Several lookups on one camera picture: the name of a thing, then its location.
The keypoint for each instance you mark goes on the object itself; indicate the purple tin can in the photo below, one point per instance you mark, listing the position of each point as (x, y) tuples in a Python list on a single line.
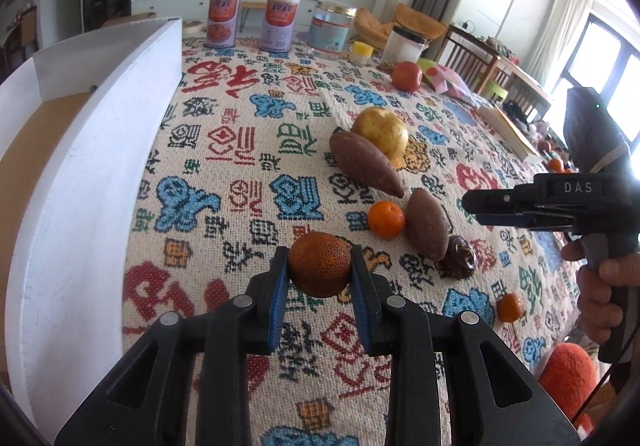
[(222, 20), (278, 25)]

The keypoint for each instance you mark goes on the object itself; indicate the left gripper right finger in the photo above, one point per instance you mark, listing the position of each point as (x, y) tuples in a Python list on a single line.
[(493, 398)]

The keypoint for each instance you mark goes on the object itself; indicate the large silver blue tin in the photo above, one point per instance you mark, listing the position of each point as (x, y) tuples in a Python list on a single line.
[(329, 27)]

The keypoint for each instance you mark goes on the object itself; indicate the rough dark orange fruit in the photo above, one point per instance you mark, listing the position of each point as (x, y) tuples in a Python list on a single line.
[(319, 264)]

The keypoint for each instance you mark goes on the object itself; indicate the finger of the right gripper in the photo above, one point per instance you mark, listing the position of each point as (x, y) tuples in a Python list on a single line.
[(520, 199), (537, 222)]

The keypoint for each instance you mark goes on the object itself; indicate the wooden chair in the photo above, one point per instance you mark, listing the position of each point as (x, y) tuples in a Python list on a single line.
[(479, 65)]

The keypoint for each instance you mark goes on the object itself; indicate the yellow apple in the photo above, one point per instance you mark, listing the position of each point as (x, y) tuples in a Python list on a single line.
[(384, 130)]

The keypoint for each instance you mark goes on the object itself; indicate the clear black lid canister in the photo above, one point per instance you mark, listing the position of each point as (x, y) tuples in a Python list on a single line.
[(403, 45)]

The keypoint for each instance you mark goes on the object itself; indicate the white cardboard box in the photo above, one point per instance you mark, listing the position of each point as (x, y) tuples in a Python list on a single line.
[(63, 328)]

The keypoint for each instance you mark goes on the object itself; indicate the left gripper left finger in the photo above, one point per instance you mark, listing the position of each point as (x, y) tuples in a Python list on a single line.
[(144, 398)]

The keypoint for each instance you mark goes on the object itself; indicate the white tv cabinet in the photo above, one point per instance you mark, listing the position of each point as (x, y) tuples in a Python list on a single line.
[(248, 12)]

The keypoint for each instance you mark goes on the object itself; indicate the left purple tin can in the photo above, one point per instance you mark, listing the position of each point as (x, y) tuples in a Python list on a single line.
[(222, 20)]

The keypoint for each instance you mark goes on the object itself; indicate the right purple tin can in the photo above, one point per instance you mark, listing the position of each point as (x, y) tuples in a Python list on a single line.
[(278, 25)]

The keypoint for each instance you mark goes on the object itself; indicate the brown cushioned lounge chair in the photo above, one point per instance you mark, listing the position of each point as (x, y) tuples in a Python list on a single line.
[(376, 33)]

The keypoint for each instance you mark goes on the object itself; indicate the orange cover book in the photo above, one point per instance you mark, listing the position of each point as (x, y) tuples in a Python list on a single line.
[(513, 137)]

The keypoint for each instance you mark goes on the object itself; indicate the person right hand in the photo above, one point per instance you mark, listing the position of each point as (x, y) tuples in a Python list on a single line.
[(599, 315)]

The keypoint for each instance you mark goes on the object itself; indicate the red apple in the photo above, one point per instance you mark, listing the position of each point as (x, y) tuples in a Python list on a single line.
[(407, 77)]

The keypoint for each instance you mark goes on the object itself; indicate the purple sweet potato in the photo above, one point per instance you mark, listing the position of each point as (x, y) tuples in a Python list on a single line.
[(427, 226), (364, 163)]

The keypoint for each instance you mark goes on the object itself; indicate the bright orange tangerine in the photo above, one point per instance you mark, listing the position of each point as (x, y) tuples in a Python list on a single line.
[(386, 220)]

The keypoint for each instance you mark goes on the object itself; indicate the small orange tangerine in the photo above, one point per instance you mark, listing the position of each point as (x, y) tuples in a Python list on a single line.
[(510, 308)]

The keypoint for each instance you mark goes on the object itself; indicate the small yellow lid jar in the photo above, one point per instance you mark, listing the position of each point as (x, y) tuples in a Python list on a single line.
[(360, 53)]

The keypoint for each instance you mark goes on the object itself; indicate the patterned woven tablecloth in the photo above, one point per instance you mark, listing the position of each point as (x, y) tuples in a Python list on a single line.
[(242, 165)]

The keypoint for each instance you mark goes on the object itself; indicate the pink snack bag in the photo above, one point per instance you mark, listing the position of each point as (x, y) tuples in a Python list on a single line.
[(443, 80)]

